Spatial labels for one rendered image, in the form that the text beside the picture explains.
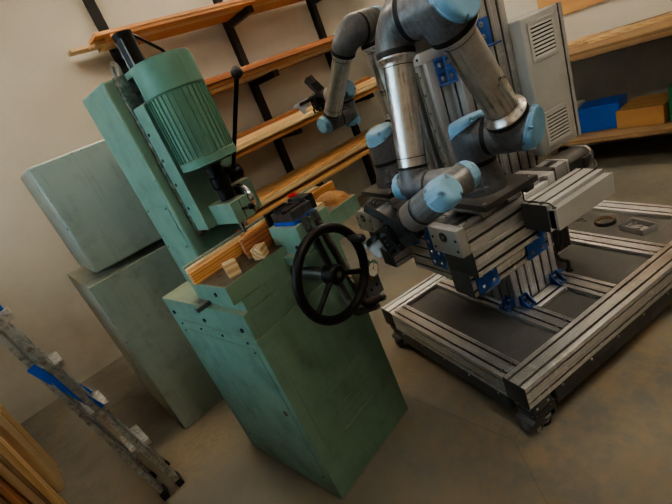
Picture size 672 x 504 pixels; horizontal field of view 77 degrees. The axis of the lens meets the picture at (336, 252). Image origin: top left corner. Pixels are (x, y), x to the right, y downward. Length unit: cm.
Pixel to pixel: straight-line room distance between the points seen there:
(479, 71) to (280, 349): 93
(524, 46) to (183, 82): 109
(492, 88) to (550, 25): 64
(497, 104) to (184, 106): 82
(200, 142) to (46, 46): 256
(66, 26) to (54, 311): 199
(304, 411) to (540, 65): 140
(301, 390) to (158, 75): 100
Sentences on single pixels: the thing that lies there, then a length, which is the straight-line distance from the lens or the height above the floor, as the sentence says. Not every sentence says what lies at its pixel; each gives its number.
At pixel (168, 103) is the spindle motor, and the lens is 131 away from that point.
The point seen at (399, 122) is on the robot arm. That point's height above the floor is 113.
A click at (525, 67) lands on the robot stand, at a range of 169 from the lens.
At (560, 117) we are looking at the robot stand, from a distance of 180.
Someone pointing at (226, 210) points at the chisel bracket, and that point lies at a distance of 137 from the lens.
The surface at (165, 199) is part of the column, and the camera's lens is 151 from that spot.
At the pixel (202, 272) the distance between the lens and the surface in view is 134.
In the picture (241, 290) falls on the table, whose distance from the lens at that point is 123.
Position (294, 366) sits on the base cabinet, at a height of 55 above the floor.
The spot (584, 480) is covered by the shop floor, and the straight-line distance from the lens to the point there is 160.
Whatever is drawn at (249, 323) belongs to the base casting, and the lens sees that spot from 125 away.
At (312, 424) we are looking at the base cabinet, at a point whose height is 34.
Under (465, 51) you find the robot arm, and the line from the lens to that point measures 110.
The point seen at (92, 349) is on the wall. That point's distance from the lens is 373.
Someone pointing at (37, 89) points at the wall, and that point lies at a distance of 367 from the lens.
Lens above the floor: 129
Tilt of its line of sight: 21 degrees down
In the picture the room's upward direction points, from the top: 23 degrees counter-clockwise
